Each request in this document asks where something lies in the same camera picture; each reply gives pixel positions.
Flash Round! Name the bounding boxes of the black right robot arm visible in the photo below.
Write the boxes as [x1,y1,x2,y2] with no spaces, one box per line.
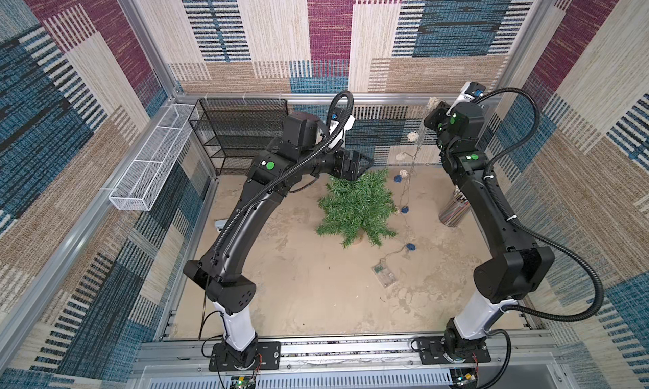
[424,101,554,347]

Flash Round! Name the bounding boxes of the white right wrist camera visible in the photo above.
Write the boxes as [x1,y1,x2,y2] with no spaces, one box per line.
[446,81,486,117]

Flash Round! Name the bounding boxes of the black right corrugated cable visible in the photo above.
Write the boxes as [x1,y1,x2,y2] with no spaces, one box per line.
[471,87,605,323]

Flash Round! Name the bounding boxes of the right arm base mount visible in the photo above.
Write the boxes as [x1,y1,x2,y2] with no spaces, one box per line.
[411,336,491,365]

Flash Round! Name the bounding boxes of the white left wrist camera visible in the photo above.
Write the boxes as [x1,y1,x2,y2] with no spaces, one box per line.
[323,116,356,149]

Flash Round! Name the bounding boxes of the small green christmas tree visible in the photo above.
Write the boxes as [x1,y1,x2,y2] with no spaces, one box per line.
[316,169,397,248]

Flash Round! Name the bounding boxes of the clear wire string lights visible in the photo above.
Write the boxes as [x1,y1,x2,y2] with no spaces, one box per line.
[379,122,428,262]

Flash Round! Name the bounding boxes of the clear cup of pens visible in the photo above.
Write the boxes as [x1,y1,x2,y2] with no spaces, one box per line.
[439,187,470,228]

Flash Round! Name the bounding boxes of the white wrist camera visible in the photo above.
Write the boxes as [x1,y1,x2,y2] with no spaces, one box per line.
[446,81,486,117]
[323,116,356,149]

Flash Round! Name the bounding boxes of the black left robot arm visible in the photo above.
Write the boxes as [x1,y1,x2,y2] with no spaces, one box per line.
[184,108,365,364]

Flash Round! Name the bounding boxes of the white wire wall basket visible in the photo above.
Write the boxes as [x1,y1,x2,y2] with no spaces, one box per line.
[109,104,193,211]

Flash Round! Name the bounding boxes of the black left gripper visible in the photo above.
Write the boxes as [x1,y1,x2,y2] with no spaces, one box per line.
[299,143,376,184]

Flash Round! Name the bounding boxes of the black left corrugated cable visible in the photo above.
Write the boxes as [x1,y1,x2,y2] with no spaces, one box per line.
[210,90,356,258]

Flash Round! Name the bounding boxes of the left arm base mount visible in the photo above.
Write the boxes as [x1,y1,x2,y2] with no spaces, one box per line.
[208,340,282,372]

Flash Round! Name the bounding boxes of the black mesh shelf rack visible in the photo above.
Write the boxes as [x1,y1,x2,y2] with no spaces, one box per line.
[189,98,288,175]

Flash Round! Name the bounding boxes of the black corrugated cable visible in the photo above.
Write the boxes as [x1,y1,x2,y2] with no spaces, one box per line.
[471,87,605,323]
[210,90,356,258]

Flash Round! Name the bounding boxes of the clear battery box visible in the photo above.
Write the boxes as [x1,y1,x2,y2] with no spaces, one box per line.
[372,260,397,289]

